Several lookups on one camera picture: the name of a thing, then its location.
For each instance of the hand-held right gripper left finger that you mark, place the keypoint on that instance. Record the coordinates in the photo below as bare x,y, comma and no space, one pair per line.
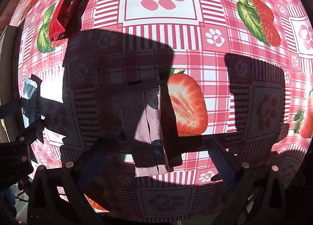
94,166

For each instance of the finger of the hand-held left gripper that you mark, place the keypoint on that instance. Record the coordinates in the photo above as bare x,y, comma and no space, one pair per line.
9,109
31,129

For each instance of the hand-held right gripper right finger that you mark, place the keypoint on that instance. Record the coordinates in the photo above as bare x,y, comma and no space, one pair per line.
220,161

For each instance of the light blue snack packet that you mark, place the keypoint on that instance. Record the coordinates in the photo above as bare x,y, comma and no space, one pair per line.
29,92

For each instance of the pink snack packet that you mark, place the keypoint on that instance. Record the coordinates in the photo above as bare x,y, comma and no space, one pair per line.
149,122

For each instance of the plain red snack packet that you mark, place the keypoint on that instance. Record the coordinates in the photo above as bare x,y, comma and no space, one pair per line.
61,12

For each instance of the strawberry printed tablecloth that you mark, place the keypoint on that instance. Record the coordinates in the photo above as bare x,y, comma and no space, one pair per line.
220,88

